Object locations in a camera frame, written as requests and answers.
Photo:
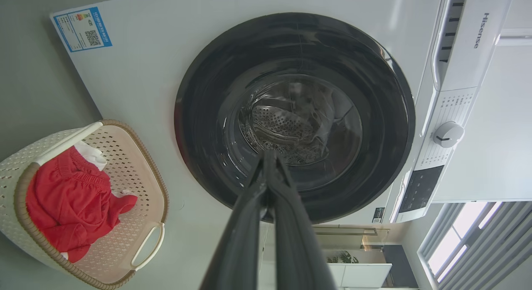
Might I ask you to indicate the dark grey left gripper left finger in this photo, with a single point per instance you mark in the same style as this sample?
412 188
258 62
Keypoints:
241 240

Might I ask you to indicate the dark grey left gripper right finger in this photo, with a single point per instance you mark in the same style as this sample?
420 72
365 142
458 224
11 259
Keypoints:
299 248

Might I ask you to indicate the beige perforated plastic laundry basket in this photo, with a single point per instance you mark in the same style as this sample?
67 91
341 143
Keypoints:
137 173

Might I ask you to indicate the green potted plant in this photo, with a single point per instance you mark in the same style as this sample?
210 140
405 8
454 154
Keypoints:
343 257

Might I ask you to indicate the low white cabinet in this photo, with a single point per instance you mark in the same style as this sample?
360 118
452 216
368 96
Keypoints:
359 275

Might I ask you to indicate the small black QR sticker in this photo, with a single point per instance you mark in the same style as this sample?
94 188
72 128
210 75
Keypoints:
378 215

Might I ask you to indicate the dark grey cabinet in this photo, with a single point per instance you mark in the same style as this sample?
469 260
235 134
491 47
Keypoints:
401 267

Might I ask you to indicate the black washing machine display panel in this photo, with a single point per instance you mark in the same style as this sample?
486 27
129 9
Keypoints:
420 189

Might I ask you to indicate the black round washing machine door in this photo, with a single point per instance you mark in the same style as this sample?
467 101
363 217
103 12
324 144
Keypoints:
203 99

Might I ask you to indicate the bright window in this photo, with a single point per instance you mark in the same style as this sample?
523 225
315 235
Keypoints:
461 232

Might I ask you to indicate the white garment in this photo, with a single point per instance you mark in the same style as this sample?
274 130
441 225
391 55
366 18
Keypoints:
92 155

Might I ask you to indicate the red garment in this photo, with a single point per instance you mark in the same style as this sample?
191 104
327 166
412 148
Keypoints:
70 207

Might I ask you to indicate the white front-load washing machine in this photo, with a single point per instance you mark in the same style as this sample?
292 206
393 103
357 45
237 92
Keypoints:
141 82

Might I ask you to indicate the white washing machine dial knob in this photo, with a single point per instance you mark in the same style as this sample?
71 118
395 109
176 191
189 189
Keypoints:
449 134

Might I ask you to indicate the grey vertical blinds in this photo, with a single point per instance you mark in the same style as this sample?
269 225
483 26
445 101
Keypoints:
498 256

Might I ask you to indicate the white washing machine detergent drawer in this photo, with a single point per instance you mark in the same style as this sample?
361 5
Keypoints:
451 36

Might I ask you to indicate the blue-framed energy label sticker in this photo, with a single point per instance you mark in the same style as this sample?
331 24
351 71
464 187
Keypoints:
82 29

